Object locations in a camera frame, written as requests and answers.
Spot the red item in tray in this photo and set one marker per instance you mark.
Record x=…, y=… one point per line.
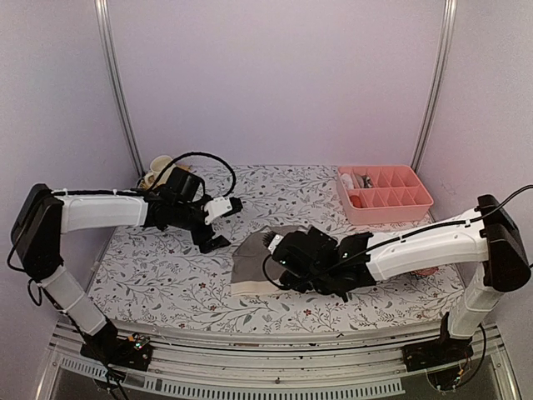
x=356, y=201

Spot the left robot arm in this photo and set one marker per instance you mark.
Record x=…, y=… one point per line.
x=55, y=226

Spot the floral tablecloth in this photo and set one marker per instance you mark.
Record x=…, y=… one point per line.
x=160, y=278

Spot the white item in tray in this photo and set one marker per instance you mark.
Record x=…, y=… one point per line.
x=347, y=181

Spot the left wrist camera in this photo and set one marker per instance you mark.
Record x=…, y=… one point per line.
x=221, y=207

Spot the left aluminium frame post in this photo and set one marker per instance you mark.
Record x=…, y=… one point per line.
x=110, y=57

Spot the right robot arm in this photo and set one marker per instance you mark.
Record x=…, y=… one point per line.
x=485, y=234

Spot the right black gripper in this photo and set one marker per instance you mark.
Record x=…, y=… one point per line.
x=319, y=237

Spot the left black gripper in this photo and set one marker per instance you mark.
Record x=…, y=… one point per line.
x=212, y=244

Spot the taupe underwear cream waistband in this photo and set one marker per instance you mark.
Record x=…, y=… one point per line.
x=247, y=278

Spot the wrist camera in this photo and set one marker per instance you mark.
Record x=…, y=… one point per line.
x=271, y=240
x=221, y=207

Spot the right aluminium frame post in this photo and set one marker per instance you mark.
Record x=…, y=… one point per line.
x=438, y=76

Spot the red patterned bowl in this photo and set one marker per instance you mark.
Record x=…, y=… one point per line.
x=425, y=272

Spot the woven bamboo coaster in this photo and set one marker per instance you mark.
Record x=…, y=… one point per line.
x=185, y=168

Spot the grey boxer briefs white trim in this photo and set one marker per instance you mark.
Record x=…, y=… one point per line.
x=362, y=181

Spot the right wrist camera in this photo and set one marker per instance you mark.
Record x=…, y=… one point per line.
x=271, y=240

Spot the cream ceramic mug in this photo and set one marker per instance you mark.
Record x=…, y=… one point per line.
x=156, y=171

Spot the aluminium frame post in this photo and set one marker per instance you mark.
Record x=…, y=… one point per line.
x=110, y=57
x=438, y=76

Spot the pink divided organizer tray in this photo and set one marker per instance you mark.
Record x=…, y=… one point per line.
x=399, y=195

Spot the front aluminium rail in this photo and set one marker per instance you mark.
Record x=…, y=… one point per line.
x=334, y=365

